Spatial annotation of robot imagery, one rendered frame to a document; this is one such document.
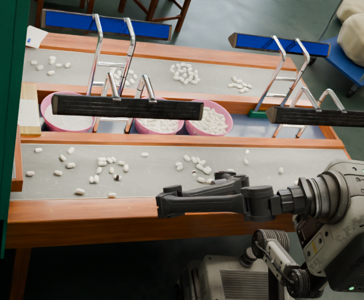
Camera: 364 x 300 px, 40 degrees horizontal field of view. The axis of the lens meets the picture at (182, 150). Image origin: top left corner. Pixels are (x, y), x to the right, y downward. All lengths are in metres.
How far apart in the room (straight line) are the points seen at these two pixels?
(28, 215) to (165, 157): 0.72
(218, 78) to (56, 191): 1.30
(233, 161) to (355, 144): 2.10
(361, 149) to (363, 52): 0.96
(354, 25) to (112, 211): 3.43
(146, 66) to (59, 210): 1.14
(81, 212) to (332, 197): 0.99
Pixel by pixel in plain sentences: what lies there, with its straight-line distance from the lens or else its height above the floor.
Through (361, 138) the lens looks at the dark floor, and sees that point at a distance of 4.55.
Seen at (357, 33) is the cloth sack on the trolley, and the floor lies 0.50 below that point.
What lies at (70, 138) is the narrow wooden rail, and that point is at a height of 0.76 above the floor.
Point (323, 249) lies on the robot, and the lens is 1.63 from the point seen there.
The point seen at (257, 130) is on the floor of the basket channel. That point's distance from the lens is 2.84.
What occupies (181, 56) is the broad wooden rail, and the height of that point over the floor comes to 0.76.
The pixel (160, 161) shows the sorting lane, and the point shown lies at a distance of 2.32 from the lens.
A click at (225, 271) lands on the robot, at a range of 2.41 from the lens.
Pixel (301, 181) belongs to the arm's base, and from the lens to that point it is 1.53.
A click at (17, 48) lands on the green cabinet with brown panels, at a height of 1.58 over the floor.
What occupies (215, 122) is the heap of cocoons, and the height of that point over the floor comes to 0.74.
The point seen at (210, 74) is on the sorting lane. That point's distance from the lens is 2.96.
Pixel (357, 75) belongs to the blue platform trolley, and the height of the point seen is 0.22.
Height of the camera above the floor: 2.38
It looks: 43 degrees down
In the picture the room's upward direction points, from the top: 24 degrees clockwise
